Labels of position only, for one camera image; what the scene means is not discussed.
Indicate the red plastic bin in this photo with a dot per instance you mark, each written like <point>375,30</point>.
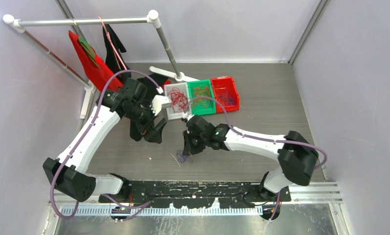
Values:
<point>226,93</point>

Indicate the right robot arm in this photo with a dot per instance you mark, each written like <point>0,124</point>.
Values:
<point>296,157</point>

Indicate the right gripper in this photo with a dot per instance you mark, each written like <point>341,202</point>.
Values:
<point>189,149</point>

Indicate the green plastic bin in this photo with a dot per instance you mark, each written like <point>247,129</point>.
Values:
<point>203,97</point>

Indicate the pink hanger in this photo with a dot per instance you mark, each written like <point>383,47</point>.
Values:
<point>119,59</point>

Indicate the aluminium rail frame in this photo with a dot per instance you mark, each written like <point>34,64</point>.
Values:
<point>316,193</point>

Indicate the white plastic bin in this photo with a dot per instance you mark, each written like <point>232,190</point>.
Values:
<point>179,95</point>

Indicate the black cloth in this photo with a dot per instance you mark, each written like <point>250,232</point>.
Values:
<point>134,99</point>

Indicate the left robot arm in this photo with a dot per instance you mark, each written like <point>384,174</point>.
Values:
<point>68,172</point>

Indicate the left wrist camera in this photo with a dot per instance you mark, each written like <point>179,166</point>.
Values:
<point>159,103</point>

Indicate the red cloth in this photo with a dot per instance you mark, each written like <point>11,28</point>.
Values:
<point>97,75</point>

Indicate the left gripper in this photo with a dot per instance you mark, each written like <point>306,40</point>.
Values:
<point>150,132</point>

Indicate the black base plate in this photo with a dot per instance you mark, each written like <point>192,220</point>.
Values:
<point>198,194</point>

